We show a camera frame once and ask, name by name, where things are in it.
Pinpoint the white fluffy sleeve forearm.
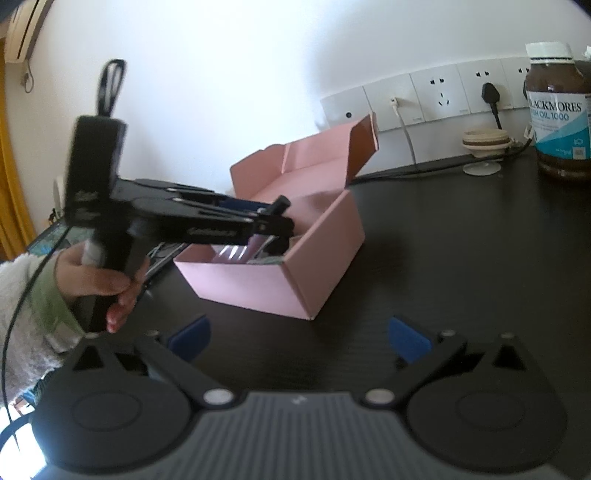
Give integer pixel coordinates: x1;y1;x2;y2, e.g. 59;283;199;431
1;254;84;401

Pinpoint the person's left hand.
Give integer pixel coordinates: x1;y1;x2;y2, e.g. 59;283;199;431
54;243;150;333

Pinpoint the open laptop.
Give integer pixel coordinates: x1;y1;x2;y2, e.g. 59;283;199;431
26;220;69;256

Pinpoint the pink cardboard box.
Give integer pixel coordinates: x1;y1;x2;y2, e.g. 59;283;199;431
174;114;379;320

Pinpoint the white air conditioner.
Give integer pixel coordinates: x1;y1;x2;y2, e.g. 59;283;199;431
4;0;54;64

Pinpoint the brown supplement bottle white cap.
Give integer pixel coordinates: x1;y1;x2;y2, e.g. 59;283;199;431
525;41;590;179

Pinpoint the white charging cable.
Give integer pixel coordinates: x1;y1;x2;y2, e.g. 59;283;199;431
389;96;419;166

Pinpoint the white wall socket panel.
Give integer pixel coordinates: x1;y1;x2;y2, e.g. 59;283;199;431
321;57;530;132

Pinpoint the black power plug with cable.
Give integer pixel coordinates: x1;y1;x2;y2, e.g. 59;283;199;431
481;82;503;130

